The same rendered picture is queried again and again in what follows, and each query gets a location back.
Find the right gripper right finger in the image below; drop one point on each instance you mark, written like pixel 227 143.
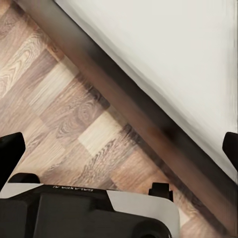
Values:
pixel 230 148

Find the bed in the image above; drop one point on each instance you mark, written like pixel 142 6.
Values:
pixel 170 68

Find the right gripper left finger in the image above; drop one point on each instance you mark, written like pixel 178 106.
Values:
pixel 12 148

